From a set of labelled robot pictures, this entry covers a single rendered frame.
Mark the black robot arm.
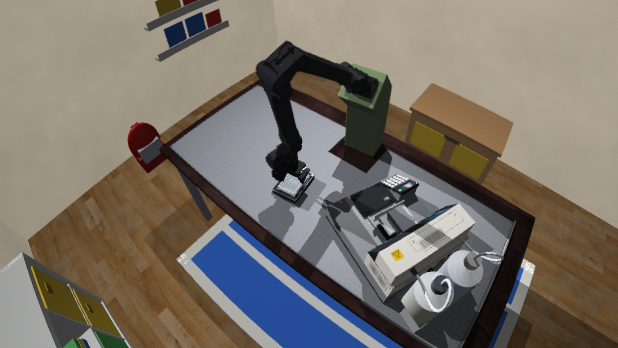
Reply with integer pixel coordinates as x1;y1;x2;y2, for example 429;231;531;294
256;41;379;182

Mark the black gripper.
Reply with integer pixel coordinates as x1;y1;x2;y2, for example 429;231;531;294
286;156;310;184

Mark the white plastic bottle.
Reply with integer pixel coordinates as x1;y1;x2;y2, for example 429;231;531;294
437;250;483;303
401;272;449;324

